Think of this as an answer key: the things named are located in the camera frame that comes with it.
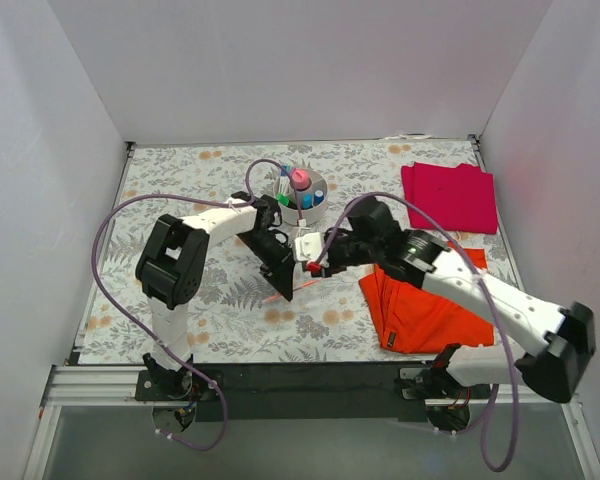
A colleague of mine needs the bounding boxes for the orange pink pen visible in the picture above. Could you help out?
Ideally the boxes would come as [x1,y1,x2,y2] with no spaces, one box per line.
[263,279,320,303]

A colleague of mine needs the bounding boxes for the black highlighter green cap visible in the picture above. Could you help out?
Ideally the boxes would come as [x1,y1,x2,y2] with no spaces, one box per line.
[276,193,296,209]

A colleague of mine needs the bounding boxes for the black highlighter blue cap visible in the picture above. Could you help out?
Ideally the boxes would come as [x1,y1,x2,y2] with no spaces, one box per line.
[302,195,313,209]

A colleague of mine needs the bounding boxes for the white round desk organizer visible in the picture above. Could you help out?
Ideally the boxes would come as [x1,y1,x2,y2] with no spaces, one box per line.
[273,168,329,226]

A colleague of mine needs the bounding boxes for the blue capped small jar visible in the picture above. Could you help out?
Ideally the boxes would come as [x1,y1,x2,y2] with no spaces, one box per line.
[313,190,325,206]

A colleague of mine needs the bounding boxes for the pink capped glue bottle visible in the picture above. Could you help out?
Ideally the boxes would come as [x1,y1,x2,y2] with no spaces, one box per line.
[290,169,312,194]

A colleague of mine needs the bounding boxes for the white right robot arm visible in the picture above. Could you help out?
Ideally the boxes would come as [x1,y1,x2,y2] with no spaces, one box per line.
[317,194,596,404]

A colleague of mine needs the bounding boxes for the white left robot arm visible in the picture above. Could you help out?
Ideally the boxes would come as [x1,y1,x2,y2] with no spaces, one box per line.
[135,192,295,400]

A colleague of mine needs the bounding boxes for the orange folded shorts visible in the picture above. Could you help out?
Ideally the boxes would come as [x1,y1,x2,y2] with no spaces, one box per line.
[359,266,495,354]

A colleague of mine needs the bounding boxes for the magenta folded cloth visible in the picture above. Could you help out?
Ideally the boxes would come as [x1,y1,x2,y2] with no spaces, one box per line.
[401,163,498,235]

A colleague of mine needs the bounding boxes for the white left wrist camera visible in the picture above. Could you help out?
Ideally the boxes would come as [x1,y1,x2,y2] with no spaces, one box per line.
[292,229,324,263]

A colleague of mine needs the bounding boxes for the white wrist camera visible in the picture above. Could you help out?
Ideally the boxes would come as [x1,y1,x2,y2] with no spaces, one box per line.
[292,229,324,263]
[302,261,331,278]

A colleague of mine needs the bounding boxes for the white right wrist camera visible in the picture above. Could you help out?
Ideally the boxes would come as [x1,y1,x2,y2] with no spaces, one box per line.
[302,261,331,278]

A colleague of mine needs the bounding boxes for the aluminium frame rail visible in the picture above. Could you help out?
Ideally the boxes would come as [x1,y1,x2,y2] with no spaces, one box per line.
[25,362,600,479]

